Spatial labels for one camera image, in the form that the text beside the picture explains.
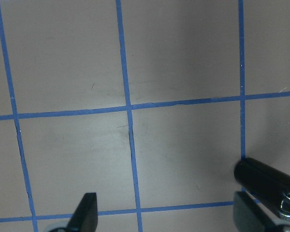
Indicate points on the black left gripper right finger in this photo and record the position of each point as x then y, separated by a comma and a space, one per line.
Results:
249, 217

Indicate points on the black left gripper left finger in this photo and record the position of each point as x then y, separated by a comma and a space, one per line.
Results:
85, 217

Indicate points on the dark glass wine bottle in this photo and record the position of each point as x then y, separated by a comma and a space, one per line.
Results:
267, 184

